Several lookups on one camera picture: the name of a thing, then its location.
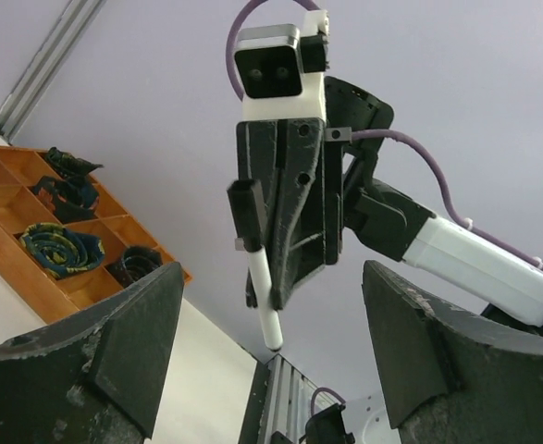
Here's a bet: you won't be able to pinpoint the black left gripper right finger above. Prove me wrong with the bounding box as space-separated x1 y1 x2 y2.
363 260 543 443

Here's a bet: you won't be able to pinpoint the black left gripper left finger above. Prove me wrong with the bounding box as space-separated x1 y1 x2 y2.
0 263 183 443

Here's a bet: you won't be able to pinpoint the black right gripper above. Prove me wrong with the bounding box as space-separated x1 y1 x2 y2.
236 117 342 310

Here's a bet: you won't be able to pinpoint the black capped marker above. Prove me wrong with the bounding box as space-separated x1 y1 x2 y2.
227 179 284 352

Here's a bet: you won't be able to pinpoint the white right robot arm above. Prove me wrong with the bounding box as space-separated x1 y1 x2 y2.
228 74 543 351

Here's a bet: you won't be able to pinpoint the dark floral rolled tie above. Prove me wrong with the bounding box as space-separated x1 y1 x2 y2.
105 245 163 288

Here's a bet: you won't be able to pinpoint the blue yellow rolled tie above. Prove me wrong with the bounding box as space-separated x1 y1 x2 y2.
19 223 105 280

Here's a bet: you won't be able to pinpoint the orange wooden divider tray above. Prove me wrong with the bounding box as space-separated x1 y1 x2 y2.
0 146 174 323

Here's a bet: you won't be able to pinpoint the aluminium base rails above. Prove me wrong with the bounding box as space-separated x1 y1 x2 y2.
238 354 315 444

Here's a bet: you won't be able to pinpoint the dark rolled tie top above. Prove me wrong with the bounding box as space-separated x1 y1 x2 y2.
43 147 104 179

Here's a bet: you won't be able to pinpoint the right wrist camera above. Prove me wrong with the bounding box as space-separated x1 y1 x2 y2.
231 9 329 121

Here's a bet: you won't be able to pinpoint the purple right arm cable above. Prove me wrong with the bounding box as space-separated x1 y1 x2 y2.
225 0 543 281

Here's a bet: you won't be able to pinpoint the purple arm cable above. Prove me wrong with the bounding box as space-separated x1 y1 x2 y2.
308 386 346 417
225 0 543 281

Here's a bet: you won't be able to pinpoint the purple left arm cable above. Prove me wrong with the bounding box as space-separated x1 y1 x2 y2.
308 386 346 417

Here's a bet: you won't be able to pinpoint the aluminium frame post right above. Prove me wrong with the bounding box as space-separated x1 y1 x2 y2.
0 0 105 142

